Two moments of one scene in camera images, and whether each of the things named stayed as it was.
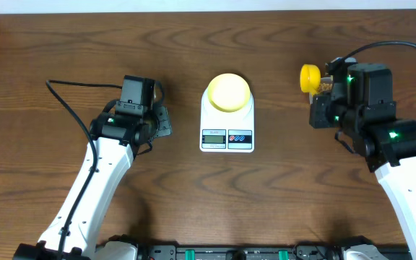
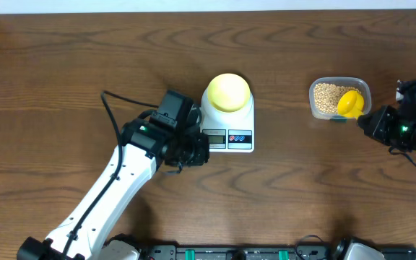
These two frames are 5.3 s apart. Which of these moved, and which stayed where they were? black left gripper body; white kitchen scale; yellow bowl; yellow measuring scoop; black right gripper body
Moved: yellow measuring scoop; black right gripper body; black left gripper body
Stayed: yellow bowl; white kitchen scale
